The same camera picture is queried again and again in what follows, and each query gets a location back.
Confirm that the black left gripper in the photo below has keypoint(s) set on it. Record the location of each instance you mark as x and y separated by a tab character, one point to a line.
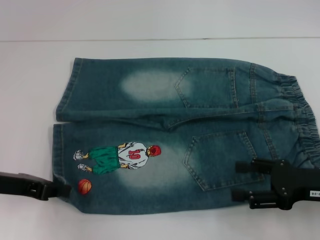
22	183

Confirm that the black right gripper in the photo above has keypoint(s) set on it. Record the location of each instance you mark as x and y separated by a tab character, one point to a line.
297	187

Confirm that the blue denim shorts with print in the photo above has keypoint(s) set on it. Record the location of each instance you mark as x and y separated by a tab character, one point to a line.
150	105

